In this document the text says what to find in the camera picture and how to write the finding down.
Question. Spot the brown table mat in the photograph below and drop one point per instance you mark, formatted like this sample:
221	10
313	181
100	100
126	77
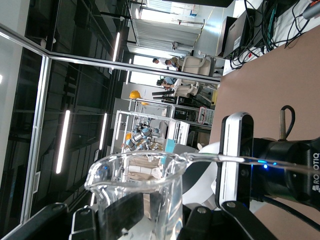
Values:
262	82

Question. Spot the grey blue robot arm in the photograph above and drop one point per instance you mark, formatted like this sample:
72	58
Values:
140	135

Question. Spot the black flat case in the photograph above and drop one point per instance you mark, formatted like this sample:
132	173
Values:
230	32

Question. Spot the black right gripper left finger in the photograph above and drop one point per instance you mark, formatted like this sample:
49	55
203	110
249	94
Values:
50	220

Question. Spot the white ceiling light strip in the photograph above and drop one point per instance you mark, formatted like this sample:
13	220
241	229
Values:
116	46
103	131
63	140

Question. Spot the aluminium frame beam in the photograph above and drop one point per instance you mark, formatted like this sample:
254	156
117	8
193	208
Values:
38	125

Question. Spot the blue box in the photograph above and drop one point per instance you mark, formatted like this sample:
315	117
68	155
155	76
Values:
170	145

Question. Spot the person in white shirt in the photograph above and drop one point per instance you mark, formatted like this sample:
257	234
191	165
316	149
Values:
158	62

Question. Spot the grey orange device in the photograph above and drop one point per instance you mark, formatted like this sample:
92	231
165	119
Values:
312	11

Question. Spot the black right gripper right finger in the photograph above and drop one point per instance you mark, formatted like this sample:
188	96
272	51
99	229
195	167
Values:
225	225

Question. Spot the seated person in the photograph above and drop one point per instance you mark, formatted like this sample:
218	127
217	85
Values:
173	63

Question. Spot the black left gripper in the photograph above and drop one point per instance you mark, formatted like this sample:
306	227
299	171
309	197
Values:
287	150

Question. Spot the beige office chair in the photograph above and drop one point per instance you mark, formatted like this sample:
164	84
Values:
185	91
195	66

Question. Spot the person in blue shirt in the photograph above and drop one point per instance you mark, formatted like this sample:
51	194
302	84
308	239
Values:
166	82

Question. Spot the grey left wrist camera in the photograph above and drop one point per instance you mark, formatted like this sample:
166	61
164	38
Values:
235	135

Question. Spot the aluminium frame post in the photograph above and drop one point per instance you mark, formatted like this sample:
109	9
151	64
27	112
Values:
125	66

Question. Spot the white ribbed partition panel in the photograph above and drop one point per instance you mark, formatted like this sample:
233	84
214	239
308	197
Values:
162	35

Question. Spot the clear glass beaker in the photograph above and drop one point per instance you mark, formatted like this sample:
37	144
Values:
172	190

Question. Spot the yellow hard hat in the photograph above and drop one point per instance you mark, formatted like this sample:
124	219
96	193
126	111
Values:
135	95
128	136

